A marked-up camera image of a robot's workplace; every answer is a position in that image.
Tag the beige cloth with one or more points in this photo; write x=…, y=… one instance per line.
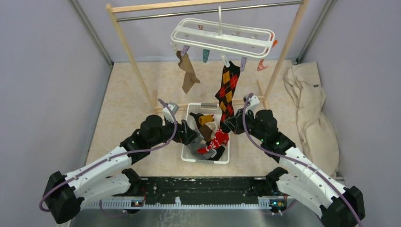
x=318, y=140

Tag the metal hanging rod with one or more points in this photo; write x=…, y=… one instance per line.
x=205, y=11

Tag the white plastic basket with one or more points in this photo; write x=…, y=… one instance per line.
x=204, y=109

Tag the mustard striped sock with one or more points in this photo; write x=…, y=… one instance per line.
x=206, y=119

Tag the pink plastic clothespin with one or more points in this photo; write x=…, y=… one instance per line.
x=261, y=66

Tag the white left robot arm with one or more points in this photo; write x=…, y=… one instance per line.
x=66, y=194

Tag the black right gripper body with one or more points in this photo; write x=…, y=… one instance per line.
x=250, y=122

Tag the red white patterned sock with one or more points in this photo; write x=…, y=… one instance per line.
x=221, y=138

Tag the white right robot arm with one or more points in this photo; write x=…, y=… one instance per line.
x=332, y=202

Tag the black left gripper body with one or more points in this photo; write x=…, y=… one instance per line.
x=179, y=136

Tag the black blue sock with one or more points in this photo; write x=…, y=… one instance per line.
x=220, y=150

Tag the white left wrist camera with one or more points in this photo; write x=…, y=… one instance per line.
x=169, y=111

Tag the grey sock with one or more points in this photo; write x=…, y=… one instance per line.
x=196, y=145

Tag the purple plastic clothespin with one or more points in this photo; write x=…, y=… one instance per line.
x=184, y=50

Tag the white clip hanger frame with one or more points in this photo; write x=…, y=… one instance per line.
x=242, y=41

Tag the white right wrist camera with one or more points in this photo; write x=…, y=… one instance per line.
x=252, y=104

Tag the argyle red yellow sock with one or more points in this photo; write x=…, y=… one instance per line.
x=229, y=80

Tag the tan brown sock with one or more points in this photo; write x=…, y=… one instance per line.
x=189, y=74

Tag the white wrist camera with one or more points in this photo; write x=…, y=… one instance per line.
x=169, y=111
x=252, y=104

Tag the beige brown sock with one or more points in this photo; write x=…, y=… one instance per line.
x=208, y=131

